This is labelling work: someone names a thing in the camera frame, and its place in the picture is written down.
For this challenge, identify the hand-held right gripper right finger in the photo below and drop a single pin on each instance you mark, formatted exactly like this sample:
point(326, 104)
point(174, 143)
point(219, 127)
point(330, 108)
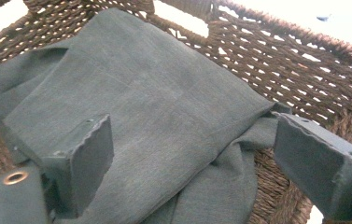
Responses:
point(313, 161)

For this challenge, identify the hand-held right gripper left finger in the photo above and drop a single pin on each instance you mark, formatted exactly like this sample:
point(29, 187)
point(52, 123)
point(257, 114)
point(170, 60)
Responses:
point(86, 161)

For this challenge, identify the dark grey cloth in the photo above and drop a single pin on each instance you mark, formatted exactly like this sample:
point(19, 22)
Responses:
point(152, 93)

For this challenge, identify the brown wicker basket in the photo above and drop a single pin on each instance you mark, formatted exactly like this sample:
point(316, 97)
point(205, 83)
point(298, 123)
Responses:
point(288, 68)

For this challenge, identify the small blue object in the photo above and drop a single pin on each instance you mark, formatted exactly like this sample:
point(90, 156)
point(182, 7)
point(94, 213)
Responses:
point(323, 18)

